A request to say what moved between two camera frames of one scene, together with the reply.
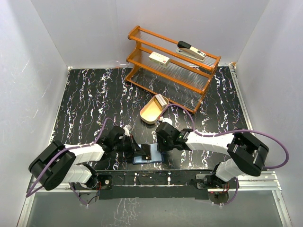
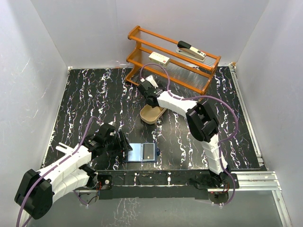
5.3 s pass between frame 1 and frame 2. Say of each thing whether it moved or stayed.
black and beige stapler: stayed
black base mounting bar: stayed
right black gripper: moved
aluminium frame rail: stayed
